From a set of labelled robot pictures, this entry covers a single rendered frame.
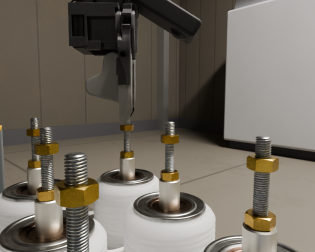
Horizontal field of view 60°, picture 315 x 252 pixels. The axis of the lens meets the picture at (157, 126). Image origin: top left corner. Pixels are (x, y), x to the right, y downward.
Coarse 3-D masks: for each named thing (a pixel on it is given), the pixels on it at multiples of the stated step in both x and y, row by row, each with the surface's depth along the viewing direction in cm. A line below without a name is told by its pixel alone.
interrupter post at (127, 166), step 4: (120, 160) 38; (124, 160) 38; (128, 160) 38; (132, 160) 38; (120, 164) 38; (124, 164) 38; (128, 164) 38; (132, 164) 38; (120, 168) 38; (124, 168) 38; (128, 168) 38; (132, 168) 38; (120, 172) 38; (124, 172) 38; (128, 172) 38; (132, 172) 38; (120, 176) 39; (124, 176) 38; (128, 176) 38; (132, 176) 39
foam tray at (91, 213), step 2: (88, 212) 44; (90, 212) 44; (92, 212) 44; (88, 214) 44; (90, 214) 44; (92, 214) 44; (92, 216) 43; (116, 248) 34; (118, 248) 34; (120, 248) 34; (122, 248) 34; (108, 250) 33; (110, 250) 33; (112, 250) 33; (114, 250) 33; (116, 250) 33; (118, 250) 33; (120, 250) 33; (122, 250) 33
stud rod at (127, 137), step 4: (128, 120) 38; (128, 124) 38; (124, 132) 38; (128, 132) 38; (124, 136) 38; (128, 136) 38; (124, 140) 38; (128, 140) 38; (124, 144) 38; (128, 144) 38; (124, 148) 38; (128, 148) 38
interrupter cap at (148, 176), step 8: (136, 168) 43; (104, 176) 39; (112, 176) 39; (136, 176) 40; (144, 176) 39; (152, 176) 38; (112, 184) 36; (120, 184) 36; (128, 184) 36; (136, 184) 36
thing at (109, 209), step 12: (96, 180) 38; (156, 180) 39; (108, 192) 35; (120, 192) 35; (132, 192) 35; (144, 192) 35; (96, 204) 37; (108, 204) 35; (120, 204) 35; (96, 216) 37; (108, 216) 35; (120, 216) 35; (108, 228) 36; (120, 228) 35; (108, 240) 36; (120, 240) 35
